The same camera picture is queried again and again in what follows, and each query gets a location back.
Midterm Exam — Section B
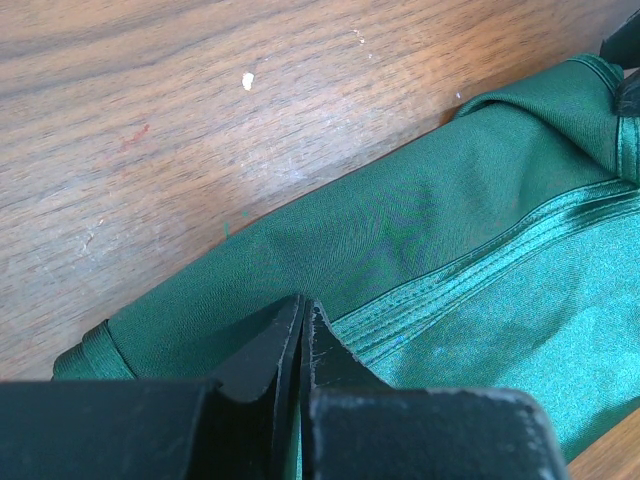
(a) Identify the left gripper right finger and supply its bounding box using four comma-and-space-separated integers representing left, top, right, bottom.
300, 301, 568, 479

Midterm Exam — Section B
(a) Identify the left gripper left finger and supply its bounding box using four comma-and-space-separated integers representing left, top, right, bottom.
1, 296, 305, 479

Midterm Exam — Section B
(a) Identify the dark green cloth napkin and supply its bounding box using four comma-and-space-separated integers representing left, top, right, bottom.
53, 54, 639, 460

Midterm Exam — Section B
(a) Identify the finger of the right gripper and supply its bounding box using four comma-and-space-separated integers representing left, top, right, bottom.
599, 11, 640, 117

